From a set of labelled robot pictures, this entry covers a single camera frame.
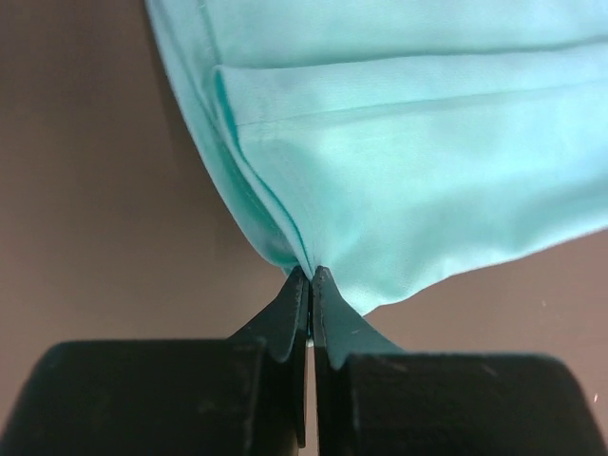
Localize teal t-shirt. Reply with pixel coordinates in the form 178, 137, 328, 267
146, 1, 607, 314

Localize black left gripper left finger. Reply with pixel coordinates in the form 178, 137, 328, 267
229, 267, 310, 449

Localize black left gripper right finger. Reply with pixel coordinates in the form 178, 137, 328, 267
311, 267, 404, 455

